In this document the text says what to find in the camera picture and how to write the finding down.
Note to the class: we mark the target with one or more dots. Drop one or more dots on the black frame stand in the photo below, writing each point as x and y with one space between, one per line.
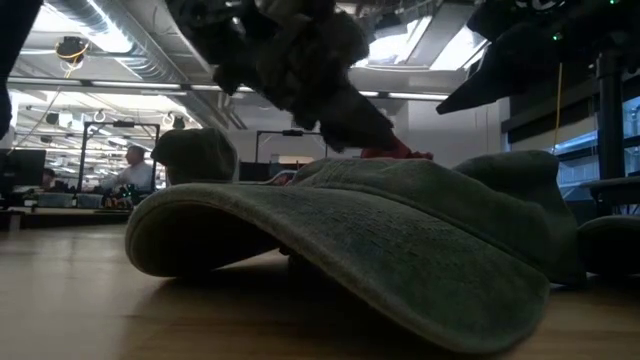
82 150
292 133

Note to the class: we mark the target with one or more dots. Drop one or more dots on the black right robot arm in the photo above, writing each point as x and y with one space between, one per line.
622 25

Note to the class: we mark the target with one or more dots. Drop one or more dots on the bright ceiling light panel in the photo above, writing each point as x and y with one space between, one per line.
400 47

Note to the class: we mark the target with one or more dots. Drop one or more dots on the maroon baseball cap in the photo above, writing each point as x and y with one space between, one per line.
310 60
400 152

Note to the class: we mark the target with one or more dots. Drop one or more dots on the black side table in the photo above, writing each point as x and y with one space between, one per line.
615 187

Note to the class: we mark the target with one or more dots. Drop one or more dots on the silver ceiling duct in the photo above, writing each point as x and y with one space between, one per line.
150 45

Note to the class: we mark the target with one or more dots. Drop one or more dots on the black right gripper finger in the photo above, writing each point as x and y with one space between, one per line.
480 80

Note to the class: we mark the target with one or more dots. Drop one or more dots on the black stand pole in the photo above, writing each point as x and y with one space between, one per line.
610 125

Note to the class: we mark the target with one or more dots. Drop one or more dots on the round black ceiling device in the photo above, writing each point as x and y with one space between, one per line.
71 49

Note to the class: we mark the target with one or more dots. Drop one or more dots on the ceiling light strip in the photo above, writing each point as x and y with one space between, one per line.
100 85
415 95

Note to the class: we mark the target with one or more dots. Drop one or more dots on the dark green baseball cap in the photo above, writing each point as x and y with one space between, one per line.
200 155
615 245
400 225

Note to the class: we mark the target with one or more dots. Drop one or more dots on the black monitor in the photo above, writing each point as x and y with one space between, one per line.
22 170

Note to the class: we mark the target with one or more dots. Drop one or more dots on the person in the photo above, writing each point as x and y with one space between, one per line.
49 177
132 172

